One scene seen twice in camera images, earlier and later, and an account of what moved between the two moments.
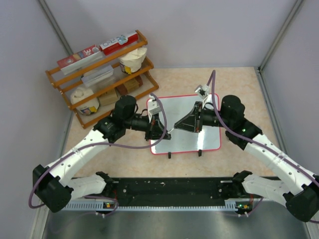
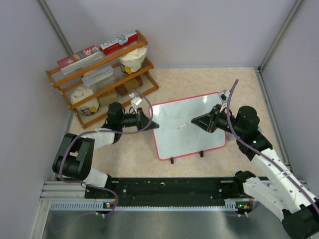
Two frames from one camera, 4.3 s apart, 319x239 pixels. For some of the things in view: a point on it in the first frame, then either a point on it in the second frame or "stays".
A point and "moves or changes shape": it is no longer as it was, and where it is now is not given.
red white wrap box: [69, 64] stays
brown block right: [131, 86] stays
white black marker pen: [168, 132] moves or changes shape
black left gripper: [158, 133] → [142, 121]
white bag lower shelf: [80, 93] stays
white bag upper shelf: [132, 62] stays
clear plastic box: [97, 74] stays
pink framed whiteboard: [182, 140] moves or changes shape
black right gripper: [191, 122] → [209, 121]
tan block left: [108, 97] stays
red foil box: [117, 43] stays
